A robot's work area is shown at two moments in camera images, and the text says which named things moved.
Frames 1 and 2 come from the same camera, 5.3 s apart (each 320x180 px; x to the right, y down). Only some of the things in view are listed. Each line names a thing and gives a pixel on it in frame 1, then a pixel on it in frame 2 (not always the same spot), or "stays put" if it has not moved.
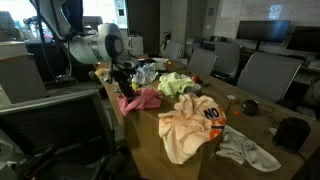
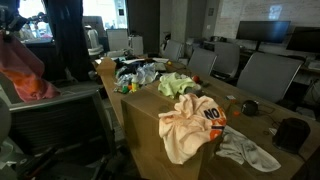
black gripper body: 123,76 → 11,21
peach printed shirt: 190,127 stays put
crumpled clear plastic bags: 145,73 stays put
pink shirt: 141,98 → 24,69
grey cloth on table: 238,147 stays put
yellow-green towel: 174,83 stays put
